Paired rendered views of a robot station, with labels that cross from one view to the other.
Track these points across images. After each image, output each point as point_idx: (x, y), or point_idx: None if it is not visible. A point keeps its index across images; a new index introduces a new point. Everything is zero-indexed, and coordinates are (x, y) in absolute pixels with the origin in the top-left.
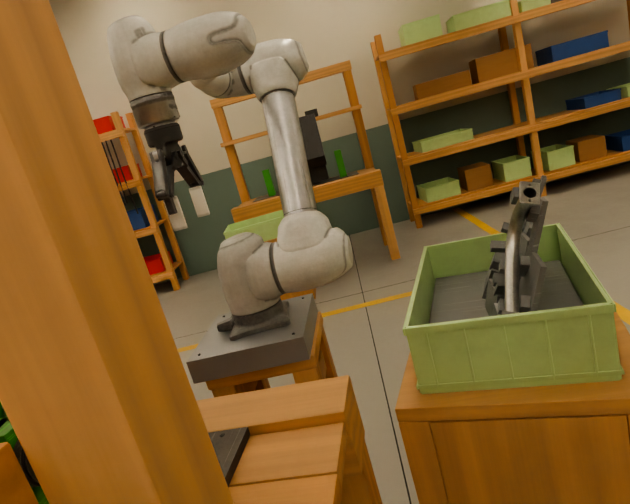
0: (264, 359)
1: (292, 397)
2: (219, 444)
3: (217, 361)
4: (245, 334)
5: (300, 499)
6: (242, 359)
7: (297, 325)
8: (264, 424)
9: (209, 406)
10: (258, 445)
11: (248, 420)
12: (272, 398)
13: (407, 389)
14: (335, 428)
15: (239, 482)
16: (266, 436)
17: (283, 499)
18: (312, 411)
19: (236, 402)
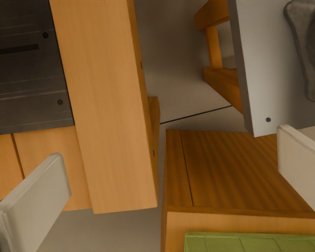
0: (240, 73)
1: (121, 158)
2: (46, 106)
3: (233, 2)
4: (293, 30)
5: (4, 195)
6: (237, 42)
7: (298, 116)
8: (78, 141)
9: (113, 55)
10: (61, 138)
11: (83, 122)
12: (121, 135)
13: (196, 220)
14: (84, 203)
15: (15, 139)
16: (74, 141)
17: (2, 183)
18: (95, 186)
19: (118, 91)
